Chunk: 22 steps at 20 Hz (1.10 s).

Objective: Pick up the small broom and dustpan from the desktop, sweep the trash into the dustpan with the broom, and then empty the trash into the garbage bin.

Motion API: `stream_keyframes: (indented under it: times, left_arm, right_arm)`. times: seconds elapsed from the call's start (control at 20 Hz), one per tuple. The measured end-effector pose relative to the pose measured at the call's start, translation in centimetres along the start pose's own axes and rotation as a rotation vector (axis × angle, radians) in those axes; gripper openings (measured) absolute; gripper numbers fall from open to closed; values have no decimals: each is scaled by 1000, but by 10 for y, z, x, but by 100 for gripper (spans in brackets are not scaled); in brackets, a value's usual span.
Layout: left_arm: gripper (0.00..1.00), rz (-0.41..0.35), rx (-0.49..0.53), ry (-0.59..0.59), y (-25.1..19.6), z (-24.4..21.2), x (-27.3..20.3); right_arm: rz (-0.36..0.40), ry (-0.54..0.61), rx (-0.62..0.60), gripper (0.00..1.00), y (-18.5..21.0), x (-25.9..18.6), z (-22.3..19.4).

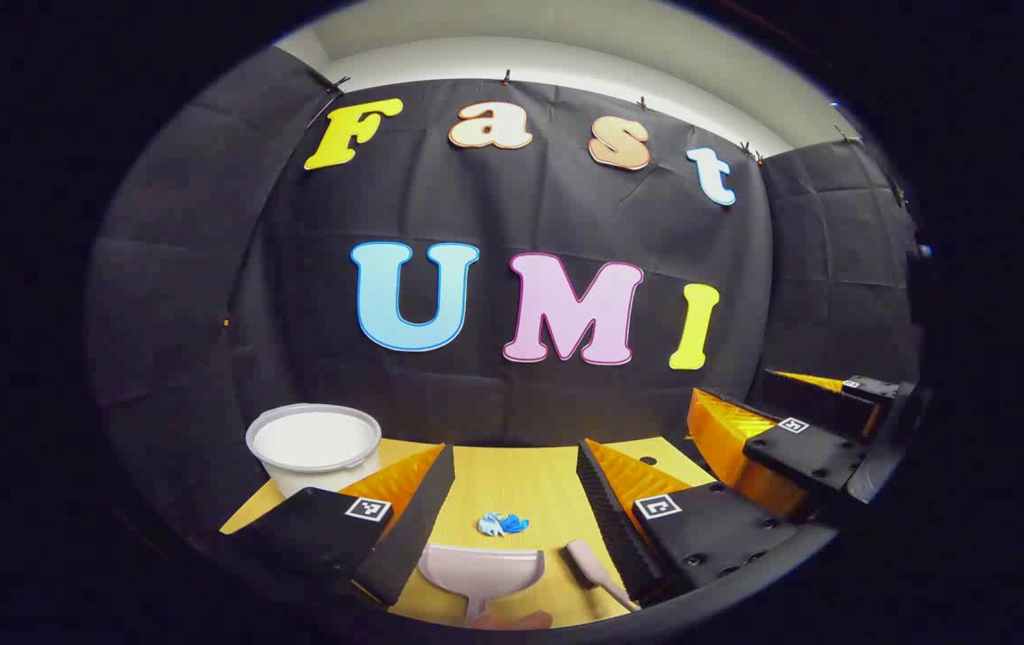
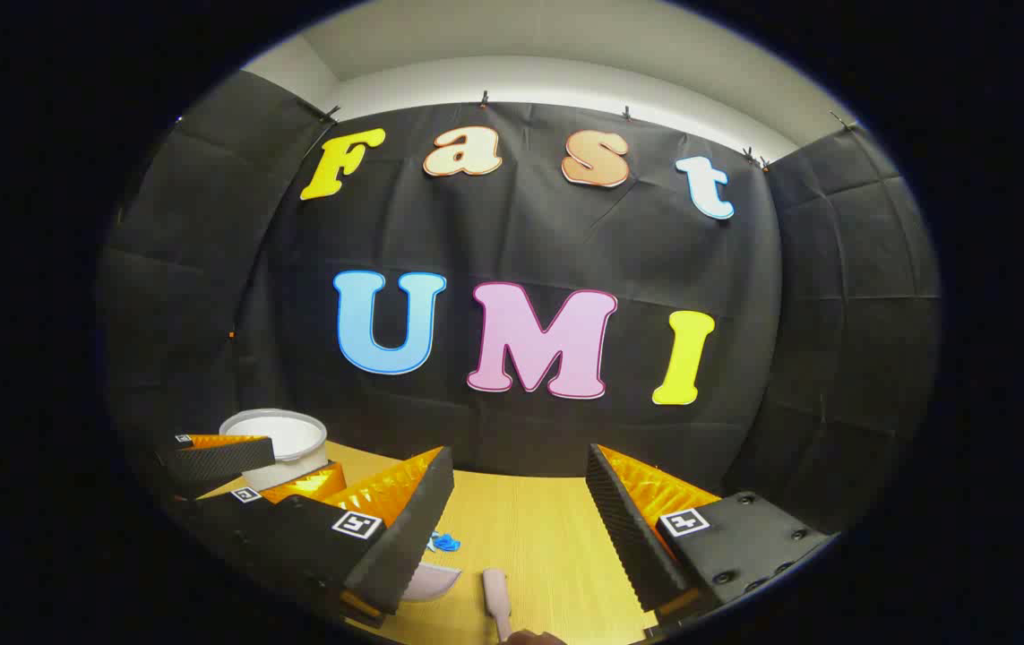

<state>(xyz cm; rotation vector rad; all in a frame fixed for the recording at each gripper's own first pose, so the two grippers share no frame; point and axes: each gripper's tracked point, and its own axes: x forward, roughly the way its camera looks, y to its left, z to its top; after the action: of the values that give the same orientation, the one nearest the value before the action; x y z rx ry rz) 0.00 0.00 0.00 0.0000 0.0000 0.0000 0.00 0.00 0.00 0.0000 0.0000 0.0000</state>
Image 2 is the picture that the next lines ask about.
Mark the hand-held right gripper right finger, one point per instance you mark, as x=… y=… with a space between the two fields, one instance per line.
x=623 y=528

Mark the small pink broom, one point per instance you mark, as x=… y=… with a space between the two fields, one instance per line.
x=496 y=596

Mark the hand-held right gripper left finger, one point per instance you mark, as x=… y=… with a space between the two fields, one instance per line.
x=413 y=537

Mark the row of black backdrop clips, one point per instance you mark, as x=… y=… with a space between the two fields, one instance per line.
x=484 y=97

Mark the white ribbed garbage bin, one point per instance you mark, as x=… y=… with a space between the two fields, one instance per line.
x=283 y=439

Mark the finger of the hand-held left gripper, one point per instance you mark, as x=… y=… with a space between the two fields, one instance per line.
x=220 y=459
x=305 y=484

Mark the wooden desktop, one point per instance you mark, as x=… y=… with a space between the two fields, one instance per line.
x=529 y=520

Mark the dark blue paper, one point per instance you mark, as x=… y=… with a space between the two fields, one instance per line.
x=449 y=542

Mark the pink dustpan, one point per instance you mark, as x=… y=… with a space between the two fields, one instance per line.
x=429 y=582

